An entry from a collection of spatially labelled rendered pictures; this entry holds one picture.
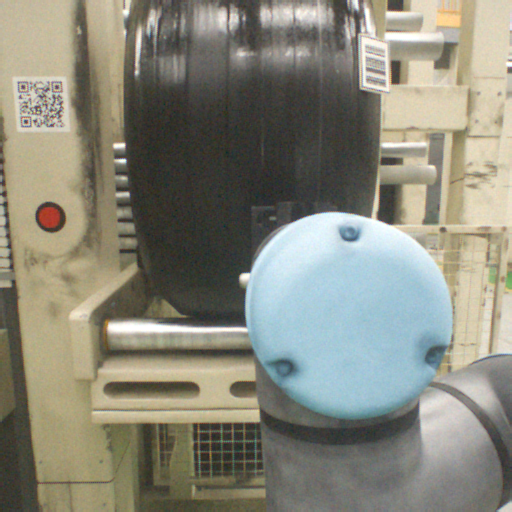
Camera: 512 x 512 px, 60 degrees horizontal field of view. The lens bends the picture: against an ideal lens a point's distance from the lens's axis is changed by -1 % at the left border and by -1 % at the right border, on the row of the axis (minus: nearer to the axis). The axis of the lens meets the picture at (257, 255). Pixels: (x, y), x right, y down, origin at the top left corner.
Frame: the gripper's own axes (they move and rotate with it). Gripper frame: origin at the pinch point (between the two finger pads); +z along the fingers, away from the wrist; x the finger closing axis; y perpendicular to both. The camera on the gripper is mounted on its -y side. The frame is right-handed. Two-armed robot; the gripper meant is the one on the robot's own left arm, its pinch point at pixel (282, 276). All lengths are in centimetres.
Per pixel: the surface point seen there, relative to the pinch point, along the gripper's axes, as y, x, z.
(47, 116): 21.4, 32.2, 14.0
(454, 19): 288, -275, 559
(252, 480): -62, 3, 65
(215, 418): -20.5, 8.4, 9.3
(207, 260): 1.7, 8.5, 0.9
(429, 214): 40, -422, 995
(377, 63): 22.7, -9.8, -3.0
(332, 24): 26.3, -4.9, -3.9
